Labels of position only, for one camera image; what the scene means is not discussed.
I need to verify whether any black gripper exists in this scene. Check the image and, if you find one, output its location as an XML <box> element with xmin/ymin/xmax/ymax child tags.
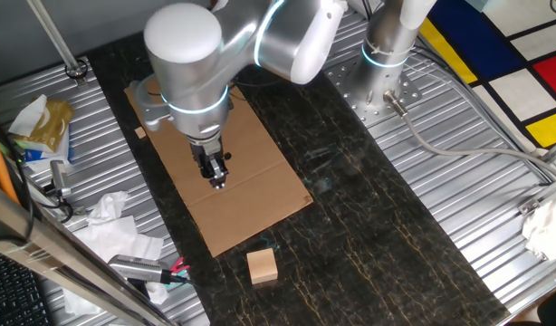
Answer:
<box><xmin>190</xmin><ymin>142</ymin><xmax>232</xmax><ymax>190</ymax></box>

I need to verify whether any large wooden block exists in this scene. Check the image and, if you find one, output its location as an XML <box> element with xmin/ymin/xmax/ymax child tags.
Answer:
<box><xmin>245</xmin><ymin>247</ymin><xmax>279</xmax><ymax>285</ymax></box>

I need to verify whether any brown cardboard sheet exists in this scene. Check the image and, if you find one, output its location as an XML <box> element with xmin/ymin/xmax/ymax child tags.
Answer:
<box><xmin>123</xmin><ymin>79</ymin><xmax>314</xmax><ymax>258</ymax></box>

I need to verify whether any red plastic clip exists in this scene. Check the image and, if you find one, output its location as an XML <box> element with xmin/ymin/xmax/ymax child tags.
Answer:
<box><xmin>168</xmin><ymin>256</ymin><xmax>192</xmax><ymax>275</ymax></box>

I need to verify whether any teal plastic clip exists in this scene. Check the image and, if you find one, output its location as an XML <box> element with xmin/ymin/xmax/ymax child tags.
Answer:
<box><xmin>162</xmin><ymin>270</ymin><xmax>188</xmax><ymax>286</ymax></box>

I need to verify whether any crumpled white tissue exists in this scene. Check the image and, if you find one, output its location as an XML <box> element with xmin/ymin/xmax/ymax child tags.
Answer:
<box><xmin>86</xmin><ymin>189</ymin><xmax>129</xmax><ymax>226</ymax></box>

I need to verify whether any large flat white tissue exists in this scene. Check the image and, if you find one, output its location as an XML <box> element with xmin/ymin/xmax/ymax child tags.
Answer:
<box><xmin>72</xmin><ymin>215</ymin><xmax>165</xmax><ymax>264</ymax></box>

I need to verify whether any yellow tissue box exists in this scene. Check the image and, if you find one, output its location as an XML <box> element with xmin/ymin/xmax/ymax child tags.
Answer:
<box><xmin>8</xmin><ymin>93</ymin><xmax>75</xmax><ymax>154</ymax></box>

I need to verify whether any black marble pattern mat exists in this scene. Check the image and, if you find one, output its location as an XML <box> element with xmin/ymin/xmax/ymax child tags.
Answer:
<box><xmin>85</xmin><ymin>0</ymin><xmax>511</xmax><ymax>326</ymax></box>

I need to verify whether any blue white tissue pack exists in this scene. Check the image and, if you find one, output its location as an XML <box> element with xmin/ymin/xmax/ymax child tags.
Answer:
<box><xmin>14</xmin><ymin>129</ymin><xmax>73</xmax><ymax>173</ymax></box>

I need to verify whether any wrinkled white tissue sheet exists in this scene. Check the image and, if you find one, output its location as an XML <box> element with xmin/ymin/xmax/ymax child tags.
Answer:
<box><xmin>62</xmin><ymin>270</ymin><xmax>169</xmax><ymax>317</ymax></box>

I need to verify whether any metal pole with base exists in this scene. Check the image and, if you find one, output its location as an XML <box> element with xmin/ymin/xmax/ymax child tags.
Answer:
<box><xmin>26</xmin><ymin>0</ymin><xmax>90</xmax><ymax>88</ymax></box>

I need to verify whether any black keyboard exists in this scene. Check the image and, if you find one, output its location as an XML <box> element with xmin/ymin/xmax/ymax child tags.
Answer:
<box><xmin>0</xmin><ymin>247</ymin><xmax>52</xmax><ymax>326</ymax></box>

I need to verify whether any colourful mondrian pattern mat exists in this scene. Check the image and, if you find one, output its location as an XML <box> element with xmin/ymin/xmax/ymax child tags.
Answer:
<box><xmin>417</xmin><ymin>0</ymin><xmax>556</xmax><ymax>150</ymax></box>

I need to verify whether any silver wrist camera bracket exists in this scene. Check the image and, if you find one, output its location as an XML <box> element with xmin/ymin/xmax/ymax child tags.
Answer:
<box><xmin>129</xmin><ymin>76</ymin><xmax>176</xmax><ymax>132</ymax></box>

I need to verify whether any silver ribbed camera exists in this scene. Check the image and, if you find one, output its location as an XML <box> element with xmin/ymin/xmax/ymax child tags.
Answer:
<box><xmin>107</xmin><ymin>253</ymin><xmax>171</xmax><ymax>285</ymax></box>

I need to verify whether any silver camera on stand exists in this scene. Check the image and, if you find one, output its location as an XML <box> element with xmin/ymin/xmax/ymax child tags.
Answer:
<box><xmin>42</xmin><ymin>158</ymin><xmax>87</xmax><ymax>223</ymax></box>

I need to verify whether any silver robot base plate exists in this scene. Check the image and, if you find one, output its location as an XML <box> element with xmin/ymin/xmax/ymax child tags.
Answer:
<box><xmin>325</xmin><ymin>53</ymin><xmax>423</xmax><ymax>128</ymax></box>

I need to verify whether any aluminium frame bar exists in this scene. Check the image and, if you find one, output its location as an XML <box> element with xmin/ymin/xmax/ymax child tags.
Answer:
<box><xmin>0</xmin><ymin>178</ymin><xmax>179</xmax><ymax>326</ymax></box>

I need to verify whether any black thin cable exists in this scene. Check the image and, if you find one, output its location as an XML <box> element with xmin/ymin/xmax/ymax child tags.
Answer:
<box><xmin>0</xmin><ymin>106</ymin><xmax>37</xmax><ymax>248</ymax></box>

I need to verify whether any grey cable with metal connector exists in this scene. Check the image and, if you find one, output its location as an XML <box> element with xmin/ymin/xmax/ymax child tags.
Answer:
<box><xmin>382</xmin><ymin>89</ymin><xmax>556</xmax><ymax>180</ymax></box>

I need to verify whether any aluminium corner bracket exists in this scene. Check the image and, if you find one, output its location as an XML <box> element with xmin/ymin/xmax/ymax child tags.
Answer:
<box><xmin>516</xmin><ymin>197</ymin><xmax>542</xmax><ymax>217</ymax></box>

